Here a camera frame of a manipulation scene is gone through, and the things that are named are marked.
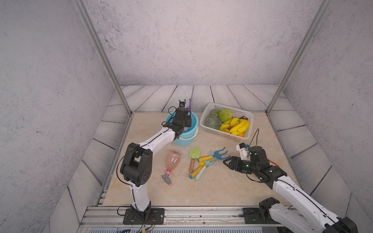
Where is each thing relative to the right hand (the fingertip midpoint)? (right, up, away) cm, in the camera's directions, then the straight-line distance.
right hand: (227, 163), depth 78 cm
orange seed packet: (+30, -3, +13) cm, 33 cm away
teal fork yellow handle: (-2, +1, +18) cm, 18 cm away
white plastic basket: (+15, +29, +33) cm, 47 cm away
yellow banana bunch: (+10, +19, +20) cm, 29 cm away
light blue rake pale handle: (-9, -4, +13) cm, 17 cm away
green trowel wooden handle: (-17, +2, +18) cm, 25 cm away
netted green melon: (-4, +23, +23) cm, 32 cm away
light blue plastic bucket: (-20, +15, +9) cm, 27 cm away
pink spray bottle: (-30, -1, +9) cm, 31 cm away
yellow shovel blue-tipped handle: (-13, -5, +13) cm, 19 cm away
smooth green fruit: (-2, +30, +31) cm, 43 cm away
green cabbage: (+4, +27, +24) cm, 36 cm away
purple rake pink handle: (-20, +33, +41) cm, 56 cm away
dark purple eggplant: (+20, +25, +30) cm, 44 cm away
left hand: (-20, +25, +14) cm, 36 cm away
